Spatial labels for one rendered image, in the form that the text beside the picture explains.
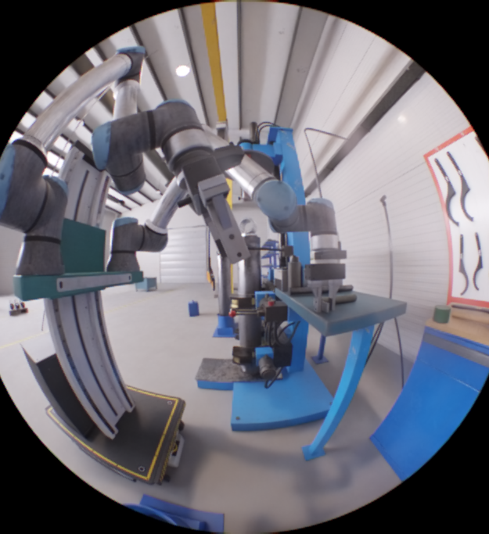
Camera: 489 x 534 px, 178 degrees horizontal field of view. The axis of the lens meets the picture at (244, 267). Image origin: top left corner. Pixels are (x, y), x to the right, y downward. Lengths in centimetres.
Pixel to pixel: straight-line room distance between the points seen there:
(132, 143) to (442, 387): 128
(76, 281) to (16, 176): 36
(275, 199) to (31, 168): 58
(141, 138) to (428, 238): 230
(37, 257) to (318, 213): 79
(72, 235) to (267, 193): 73
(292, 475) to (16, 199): 153
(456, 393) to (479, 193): 160
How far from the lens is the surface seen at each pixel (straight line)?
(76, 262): 77
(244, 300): 112
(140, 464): 103
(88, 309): 92
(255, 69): 622
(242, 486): 123
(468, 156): 221
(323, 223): 49
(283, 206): 36
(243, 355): 128
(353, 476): 135
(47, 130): 53
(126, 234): 83
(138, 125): 33
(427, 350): 98
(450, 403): 103
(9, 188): 44
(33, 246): 54
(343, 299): 64
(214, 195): 17
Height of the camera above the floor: 121
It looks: level
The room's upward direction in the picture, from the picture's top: 1 degrees counter-clockwise
